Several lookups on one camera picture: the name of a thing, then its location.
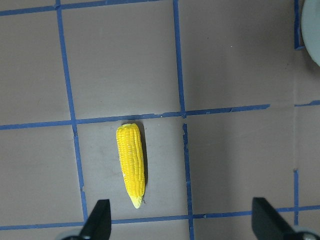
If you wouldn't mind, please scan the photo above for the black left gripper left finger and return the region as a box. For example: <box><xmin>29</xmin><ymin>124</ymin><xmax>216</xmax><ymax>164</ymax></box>
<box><xmin>79</xmin><ymin>199</ymin><xmax>111</xmax><ymax>240</ymax></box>

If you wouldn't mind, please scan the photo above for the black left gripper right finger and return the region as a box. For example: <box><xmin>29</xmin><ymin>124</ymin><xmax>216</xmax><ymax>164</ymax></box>
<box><xmin>251</xmin><ymin>197</ymin><xmax>296</xmax><ymax>240</ymax></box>

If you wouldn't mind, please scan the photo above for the yellow corn cob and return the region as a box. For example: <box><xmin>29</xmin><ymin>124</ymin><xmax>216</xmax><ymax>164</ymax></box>
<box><xmin>116</xmin><ymin>123</ymin><xmax>146</xmax><ymax>209</ymax></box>

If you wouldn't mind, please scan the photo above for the pale green cooking pot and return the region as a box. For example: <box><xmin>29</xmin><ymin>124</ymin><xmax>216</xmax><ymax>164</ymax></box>
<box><xmin>301</xmin><ymin>0</ymin><xmax>320</xmax><ymax>66</ymax></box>

